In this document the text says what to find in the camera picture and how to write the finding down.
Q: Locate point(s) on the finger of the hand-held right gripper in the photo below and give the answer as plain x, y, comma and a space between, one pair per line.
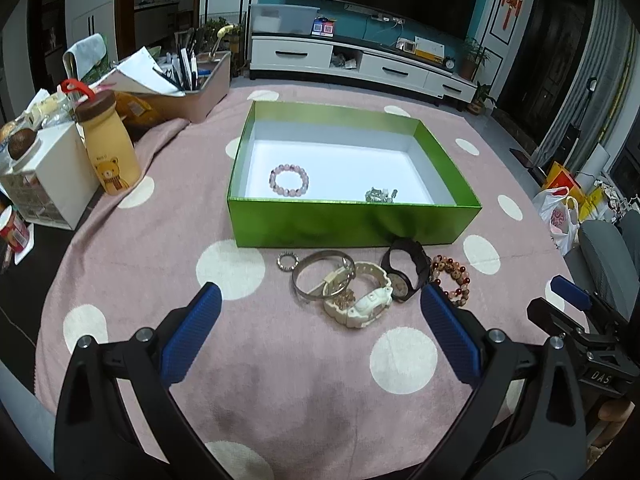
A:
550, 315
570, 291

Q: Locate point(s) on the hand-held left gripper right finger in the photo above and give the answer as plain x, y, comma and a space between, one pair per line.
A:
450, 335

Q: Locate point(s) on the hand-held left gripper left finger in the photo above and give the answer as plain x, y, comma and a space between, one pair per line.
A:
195, 330

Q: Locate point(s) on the black wrist watch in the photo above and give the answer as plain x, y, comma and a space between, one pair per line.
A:
400, 285

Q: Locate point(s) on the cream wrist watch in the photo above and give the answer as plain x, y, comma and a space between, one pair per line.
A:
370, 305

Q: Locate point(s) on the silver bangle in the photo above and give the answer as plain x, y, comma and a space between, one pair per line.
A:
300, 271

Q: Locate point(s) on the green cardboard box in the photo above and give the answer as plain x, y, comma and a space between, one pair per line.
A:
330, 180

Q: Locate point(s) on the small green silver jewelry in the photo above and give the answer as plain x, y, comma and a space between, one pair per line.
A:
379, 195

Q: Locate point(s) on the grey chair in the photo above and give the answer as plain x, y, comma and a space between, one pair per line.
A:
600, 250

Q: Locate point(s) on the white plastic bag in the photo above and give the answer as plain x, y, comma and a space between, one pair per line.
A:
557, 217

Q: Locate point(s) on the pink polka dot tablecloth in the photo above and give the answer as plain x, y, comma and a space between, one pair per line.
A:
165, 240

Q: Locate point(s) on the orange yellow paper bag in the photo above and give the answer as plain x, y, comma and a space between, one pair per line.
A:
562, 180

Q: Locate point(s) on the dark window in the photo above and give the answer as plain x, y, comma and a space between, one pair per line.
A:
627, 172

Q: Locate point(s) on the upright vacuum cleaner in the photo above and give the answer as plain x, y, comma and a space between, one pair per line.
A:
575, 130

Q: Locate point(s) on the yellow bear bottle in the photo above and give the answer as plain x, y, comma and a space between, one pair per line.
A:
112, 155

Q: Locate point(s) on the white carton box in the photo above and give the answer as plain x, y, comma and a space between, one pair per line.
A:
60, 180

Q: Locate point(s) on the red can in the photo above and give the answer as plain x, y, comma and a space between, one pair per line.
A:
12, 230

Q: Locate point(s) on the small potted plant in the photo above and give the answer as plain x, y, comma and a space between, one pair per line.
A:
481, 100

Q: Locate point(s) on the grey curtain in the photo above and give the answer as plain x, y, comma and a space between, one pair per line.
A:
610, 75

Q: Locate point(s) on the orange snack packet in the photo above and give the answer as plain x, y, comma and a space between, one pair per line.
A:
135, 110

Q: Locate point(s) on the dark door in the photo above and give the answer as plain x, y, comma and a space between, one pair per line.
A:
550, 60

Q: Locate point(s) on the beige pen organizer box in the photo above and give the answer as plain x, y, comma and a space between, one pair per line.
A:
200, 97

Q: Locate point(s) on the tall potted plant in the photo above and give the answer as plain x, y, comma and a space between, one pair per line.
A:
472, 60

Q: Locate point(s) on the brown round bun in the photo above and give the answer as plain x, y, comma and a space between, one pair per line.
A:
22, 144

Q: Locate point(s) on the bunch of pens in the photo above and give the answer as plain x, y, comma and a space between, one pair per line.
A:
187, 72

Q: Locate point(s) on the white papers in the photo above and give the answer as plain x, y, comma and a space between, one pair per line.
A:
135, 72

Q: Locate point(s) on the yellow white box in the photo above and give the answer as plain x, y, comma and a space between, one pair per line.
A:
430, 50

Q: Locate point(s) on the small pink device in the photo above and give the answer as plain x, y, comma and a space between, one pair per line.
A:
406, 46

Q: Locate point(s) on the white television cabinet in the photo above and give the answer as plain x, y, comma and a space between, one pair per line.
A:
295, 55

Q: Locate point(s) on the green white bag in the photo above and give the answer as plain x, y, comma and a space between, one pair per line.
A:
87, 57

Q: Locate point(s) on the group of green houseplants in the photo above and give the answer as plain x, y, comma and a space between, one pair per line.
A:
215, 32

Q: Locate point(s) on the white power strip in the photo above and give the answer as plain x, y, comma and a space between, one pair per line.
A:
387, 20

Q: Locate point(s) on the clear plastic storage box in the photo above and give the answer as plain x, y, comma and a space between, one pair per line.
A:
282, 20

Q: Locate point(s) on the blue red display cards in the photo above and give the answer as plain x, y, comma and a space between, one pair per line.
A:
322, 27

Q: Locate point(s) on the white tall cabinet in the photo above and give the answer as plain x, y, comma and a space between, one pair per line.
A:
90, 5

